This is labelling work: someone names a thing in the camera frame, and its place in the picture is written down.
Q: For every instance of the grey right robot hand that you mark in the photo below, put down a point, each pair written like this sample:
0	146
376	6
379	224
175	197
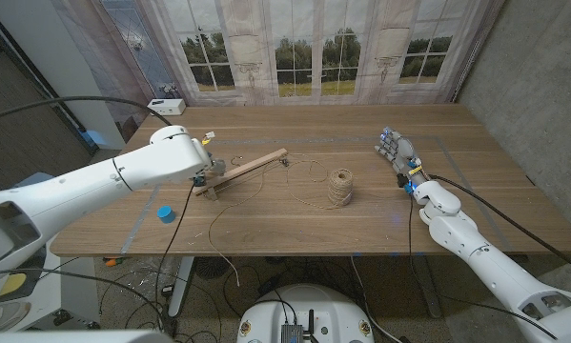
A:
401	152

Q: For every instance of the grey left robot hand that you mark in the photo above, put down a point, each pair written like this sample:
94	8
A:
218	167

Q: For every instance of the wooden stick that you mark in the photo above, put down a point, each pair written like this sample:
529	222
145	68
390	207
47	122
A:
247	169

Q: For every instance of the jute twine strand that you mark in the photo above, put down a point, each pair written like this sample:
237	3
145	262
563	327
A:
247	199

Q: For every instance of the jute twine spool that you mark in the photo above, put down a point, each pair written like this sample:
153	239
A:
340	187

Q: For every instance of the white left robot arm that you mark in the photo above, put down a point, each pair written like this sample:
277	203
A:
123	176

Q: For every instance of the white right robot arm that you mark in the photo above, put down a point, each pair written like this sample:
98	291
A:
480	257

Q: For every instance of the blue bottle cap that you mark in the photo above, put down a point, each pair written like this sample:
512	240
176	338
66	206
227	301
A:
166	214

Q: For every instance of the white power strip box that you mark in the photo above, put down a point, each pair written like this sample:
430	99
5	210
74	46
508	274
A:
166	107

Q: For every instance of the black floor fan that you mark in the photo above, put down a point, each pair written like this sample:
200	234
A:
212	268

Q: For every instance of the white table leg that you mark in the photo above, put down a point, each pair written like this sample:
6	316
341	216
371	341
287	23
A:
182	286

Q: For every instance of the printed window backdrop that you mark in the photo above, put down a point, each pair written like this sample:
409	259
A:
313	47

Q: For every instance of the grey table leg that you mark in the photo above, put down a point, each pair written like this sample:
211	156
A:
428	290

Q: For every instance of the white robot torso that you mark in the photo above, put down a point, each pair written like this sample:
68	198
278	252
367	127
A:
309	305

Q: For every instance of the small grey electronics box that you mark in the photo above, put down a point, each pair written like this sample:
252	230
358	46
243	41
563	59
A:
292	333

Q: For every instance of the white low platform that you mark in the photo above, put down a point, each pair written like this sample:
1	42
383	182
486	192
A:
77	286

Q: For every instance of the blue plastic bin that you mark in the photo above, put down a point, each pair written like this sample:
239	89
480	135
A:
32	180

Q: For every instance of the white sneaker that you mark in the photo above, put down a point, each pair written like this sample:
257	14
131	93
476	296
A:
1	315

